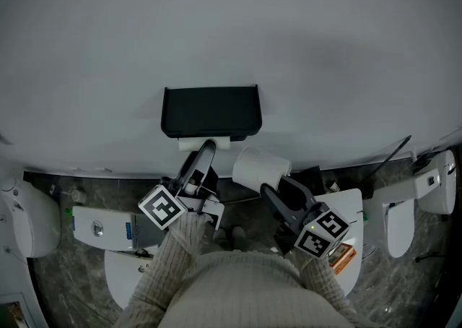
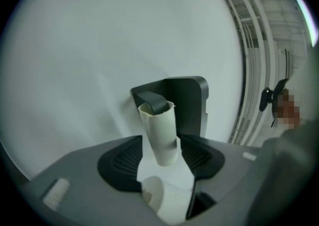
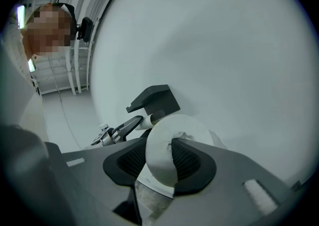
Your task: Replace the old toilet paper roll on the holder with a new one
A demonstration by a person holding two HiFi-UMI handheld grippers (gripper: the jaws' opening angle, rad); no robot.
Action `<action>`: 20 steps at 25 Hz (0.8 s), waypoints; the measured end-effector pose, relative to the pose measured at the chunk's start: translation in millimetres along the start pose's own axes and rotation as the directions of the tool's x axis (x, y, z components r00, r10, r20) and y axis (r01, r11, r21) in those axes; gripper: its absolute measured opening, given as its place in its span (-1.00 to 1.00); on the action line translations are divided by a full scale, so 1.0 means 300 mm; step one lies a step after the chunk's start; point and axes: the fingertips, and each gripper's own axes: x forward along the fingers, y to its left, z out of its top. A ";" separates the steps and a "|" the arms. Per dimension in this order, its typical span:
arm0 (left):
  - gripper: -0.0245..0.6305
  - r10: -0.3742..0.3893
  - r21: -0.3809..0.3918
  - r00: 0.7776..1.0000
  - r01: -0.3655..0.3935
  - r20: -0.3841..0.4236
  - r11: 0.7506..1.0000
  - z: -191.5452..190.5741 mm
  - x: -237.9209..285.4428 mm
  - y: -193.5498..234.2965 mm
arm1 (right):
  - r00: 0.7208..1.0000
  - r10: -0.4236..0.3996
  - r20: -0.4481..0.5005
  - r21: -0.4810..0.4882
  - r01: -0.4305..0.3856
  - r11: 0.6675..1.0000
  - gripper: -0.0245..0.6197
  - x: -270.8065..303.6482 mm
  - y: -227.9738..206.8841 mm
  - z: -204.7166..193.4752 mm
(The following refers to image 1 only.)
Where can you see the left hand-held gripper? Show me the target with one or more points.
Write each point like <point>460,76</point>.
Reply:
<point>162,207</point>

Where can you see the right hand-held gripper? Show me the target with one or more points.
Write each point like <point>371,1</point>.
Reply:
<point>317,240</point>

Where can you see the white toilet paper roll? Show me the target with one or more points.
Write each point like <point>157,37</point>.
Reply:
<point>258,169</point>

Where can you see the person's right forearm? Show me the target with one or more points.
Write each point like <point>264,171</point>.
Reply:
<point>325,283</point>

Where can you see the person's left forearm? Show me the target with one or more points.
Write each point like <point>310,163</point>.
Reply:
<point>162,272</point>

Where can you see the white toilet with flat lid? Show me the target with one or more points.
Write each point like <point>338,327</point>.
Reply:
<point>346,207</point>

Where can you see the black toilet paper holder shelf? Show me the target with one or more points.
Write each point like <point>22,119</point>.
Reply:
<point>211,111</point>

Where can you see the white toilet with round button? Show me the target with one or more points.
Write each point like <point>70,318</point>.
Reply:
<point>108,227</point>

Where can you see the white toilet with long seat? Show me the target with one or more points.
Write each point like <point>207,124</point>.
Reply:
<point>426,189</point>

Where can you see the white rounded smart toilet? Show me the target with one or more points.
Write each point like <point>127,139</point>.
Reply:
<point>32,218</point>

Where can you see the black box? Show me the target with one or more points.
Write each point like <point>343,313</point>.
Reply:
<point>310,178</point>

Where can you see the small dark bottle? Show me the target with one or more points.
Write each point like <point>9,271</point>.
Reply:
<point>333,186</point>

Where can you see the person's right shoe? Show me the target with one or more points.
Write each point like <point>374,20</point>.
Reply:
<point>238,236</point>

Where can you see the person's shoe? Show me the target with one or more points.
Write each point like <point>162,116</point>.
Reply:
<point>238,236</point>
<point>221,238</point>

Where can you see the person's left shoe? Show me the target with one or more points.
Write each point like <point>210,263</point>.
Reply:
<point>221,238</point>

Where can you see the small orange box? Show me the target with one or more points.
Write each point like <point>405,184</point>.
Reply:
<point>343,258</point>

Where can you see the person's knit sweater torso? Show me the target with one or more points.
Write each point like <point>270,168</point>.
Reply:
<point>245,294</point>

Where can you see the leaning thin black rod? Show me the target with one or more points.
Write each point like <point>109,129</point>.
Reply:
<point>391,160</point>

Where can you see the round floor drain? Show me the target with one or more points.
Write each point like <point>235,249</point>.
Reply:
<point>78,195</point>

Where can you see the black floor tool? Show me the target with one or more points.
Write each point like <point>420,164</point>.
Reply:
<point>429,257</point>

